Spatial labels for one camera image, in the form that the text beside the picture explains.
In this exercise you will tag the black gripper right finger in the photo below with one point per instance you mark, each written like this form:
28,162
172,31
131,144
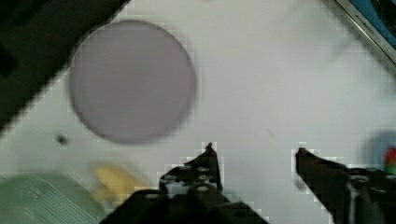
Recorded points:
350,195

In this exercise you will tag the green perforated colander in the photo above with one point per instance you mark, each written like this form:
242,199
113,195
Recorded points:
47,199

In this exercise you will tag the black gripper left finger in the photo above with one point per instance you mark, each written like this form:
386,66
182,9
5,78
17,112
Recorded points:
188,194

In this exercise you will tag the blue cup with toys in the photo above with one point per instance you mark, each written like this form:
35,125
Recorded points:
380,152

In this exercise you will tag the black toaster oven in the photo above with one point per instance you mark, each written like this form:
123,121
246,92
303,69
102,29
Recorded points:
376,19

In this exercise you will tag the yellow toy banana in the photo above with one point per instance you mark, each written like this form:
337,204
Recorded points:
117,184

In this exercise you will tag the round lilac plate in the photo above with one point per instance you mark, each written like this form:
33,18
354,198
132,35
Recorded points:
131,81

